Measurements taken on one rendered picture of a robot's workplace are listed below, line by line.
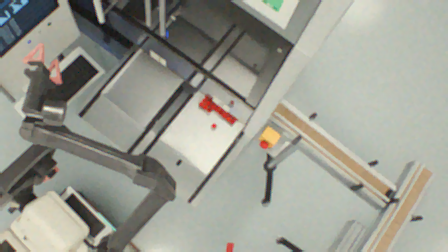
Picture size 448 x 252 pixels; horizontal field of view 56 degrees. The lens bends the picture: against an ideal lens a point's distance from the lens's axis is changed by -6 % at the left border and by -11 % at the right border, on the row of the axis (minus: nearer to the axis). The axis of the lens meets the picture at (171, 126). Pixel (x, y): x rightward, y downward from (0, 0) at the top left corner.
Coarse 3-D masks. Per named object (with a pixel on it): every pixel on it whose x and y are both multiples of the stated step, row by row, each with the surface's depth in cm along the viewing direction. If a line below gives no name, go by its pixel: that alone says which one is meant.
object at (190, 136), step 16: (192, 112) 206; (176, 128) 204; (192, 128) 204; (208, 128) 204; (224, 128) 204; (240, 128) 203; (176, 144) 202; (192, 144) 202; (208, 144) 202; (224, 144) 202; (192, 160) 200; (208, 160) 201
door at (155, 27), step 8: (112, 0) 178; (120, 0) 173; (128, 0) 168; (136, 0) 163; (144, 0) 159; (152, 0) 154; (120, 8) 180; (128, 8) 175; (136, 8) 169; (144, 8) 164; (152, 8) 160; (136, 16) 176; (144, 16) 171; (144, 24) 178; (152, 24) 173; (152, 32) 179
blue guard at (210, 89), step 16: (80, 0) 202; (112, 16) 192; (128, 32) 196; (144, 48) 199; (160, 48) 186; (176, 64) 189; (192, 80) 193; (208, 80) 180; (208, 96) 195; (224, 96) 183; (240, 112) 185
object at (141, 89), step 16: (128, 64) 211; (144, 64) 212; (160, 64) 212; (112, 80) 206; (128, 80) 210; (144, 80) 210; (160, 80) 210; (176, 80) 210; (112, 96) 208; (128, 96) 208; (144, 96) 208; (160, 96) 208; (128, 112) 206; (144, 112) 206; (144, 128) 203
